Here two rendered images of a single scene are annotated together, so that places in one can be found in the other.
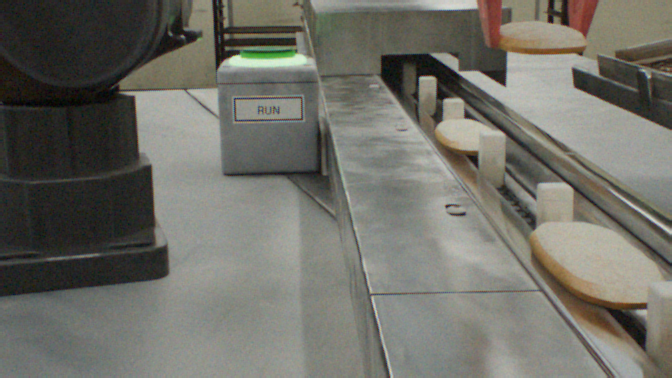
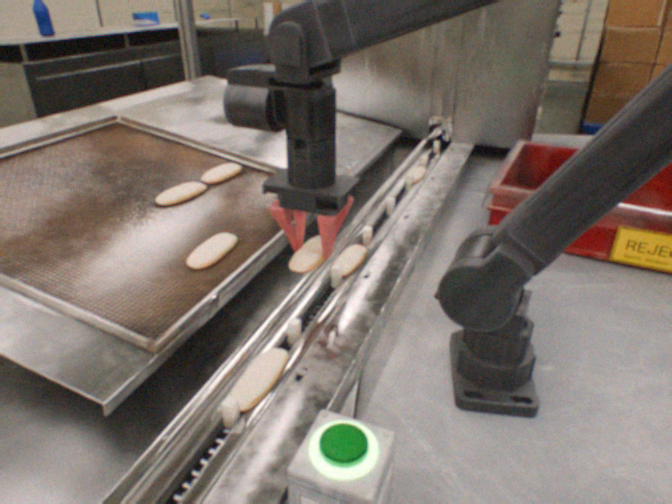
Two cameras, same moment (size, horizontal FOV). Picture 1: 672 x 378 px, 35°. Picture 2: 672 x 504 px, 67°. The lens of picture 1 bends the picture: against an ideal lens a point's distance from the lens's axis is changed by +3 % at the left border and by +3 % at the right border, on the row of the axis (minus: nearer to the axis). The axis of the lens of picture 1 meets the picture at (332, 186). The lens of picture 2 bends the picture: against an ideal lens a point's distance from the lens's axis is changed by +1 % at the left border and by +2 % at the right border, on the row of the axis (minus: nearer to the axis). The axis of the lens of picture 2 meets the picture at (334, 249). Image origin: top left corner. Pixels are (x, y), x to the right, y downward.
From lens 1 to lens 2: 1.05 m
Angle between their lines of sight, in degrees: 133
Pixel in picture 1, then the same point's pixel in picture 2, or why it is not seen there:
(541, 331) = (394, 233)
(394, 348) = (421, 234)
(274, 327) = (423, 302)
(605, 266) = (358, 248)
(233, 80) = (383, 433)
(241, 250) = (417, 355)
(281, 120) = not seen: hidden behind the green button
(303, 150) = not seen: hidden behind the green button
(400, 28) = not seen: outside the picture
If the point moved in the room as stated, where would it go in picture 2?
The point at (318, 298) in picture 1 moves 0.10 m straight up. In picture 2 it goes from (404, 312) to (409, 250)
